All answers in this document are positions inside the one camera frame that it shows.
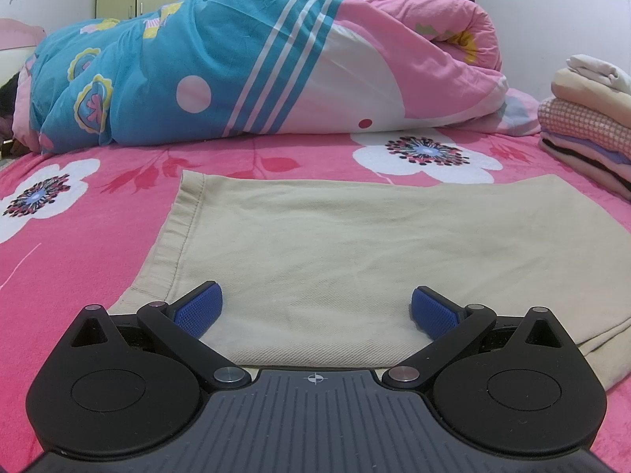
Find beige trousers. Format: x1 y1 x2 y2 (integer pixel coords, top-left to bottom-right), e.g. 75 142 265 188
114 171 630 387

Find sleeping person head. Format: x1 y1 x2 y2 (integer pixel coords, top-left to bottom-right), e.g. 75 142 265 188
0 73 30 157

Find blue pink floral quilt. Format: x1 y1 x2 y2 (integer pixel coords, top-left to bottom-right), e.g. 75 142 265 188
13 0 539 154

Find folded clothes stack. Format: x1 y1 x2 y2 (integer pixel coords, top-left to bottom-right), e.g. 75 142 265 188
538 54 631 201

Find pink floral bed sheet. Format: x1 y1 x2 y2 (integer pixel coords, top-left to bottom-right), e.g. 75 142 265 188
1 129 630 472

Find pink white headboard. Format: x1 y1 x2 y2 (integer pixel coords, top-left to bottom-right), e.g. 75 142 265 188
0 17 49 85

